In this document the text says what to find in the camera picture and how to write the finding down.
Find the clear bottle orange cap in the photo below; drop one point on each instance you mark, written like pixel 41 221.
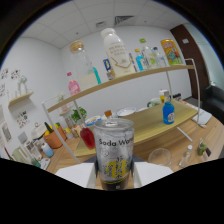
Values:
pixel 108 114

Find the white fabric pouch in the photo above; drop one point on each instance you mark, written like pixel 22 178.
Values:
pixel 203 117

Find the glass jar with cork lid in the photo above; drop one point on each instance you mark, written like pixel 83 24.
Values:
pixel 81 66

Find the small printed carton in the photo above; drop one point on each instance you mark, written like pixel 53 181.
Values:
pixel 108 69

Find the patterned ceramic bowl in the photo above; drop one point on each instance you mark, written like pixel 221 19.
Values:
pixel 92 120

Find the orange storage basket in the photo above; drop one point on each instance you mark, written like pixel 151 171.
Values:
pixel 53 138

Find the yellow printed can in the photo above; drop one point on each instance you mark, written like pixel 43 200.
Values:
pixel 171 51

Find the blue liquid bottle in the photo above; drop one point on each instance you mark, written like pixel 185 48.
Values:
pixel 168 115

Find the white figurine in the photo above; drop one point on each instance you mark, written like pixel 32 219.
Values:
pixel 22 83

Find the clear bottle white cap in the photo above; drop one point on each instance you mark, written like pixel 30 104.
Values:
pixel 185 157

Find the teal bottle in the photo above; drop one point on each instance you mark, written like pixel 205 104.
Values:
pixel 97 76

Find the pink bottle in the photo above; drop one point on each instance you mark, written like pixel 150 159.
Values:
pixel 73 86

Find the white ceramic bowl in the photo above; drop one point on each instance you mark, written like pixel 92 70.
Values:
pixel 126 111

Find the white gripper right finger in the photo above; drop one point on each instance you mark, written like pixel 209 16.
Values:
pixel 151 171

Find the red liquid bottle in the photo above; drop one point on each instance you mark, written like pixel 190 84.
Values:
pixel 87 137

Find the white-framed wooden shelf rack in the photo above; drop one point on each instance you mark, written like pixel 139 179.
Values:
pixel 150 125

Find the ceiling air vent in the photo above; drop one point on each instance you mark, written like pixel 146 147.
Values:
pixel 123 19

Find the white kettle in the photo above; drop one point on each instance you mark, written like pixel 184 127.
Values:
pixel 39 130

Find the yellow jar red cap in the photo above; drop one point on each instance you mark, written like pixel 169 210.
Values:
pixel 163 95

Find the small light blue bottle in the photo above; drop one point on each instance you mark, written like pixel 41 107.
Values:
pixel 139 61

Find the clear bottle green cap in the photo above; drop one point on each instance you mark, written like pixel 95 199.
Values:
pixel 147 55

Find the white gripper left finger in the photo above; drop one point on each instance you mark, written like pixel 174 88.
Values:
pixel 76 173

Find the dark brown door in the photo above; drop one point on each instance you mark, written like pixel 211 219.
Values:
pixel 188 46

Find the clear bottle blue cap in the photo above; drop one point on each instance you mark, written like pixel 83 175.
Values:
pixel 159 58

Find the black chair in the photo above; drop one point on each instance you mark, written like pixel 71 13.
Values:
pixel 215 98

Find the large white bottle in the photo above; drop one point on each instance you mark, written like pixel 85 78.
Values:
pixel 116 53

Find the wooden wall shelf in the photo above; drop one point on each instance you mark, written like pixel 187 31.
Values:
pixel 20 98

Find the soda water can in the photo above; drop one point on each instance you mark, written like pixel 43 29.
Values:
pixel 114 153

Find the clear drinking glass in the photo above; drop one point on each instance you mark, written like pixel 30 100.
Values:
pixel 160 157

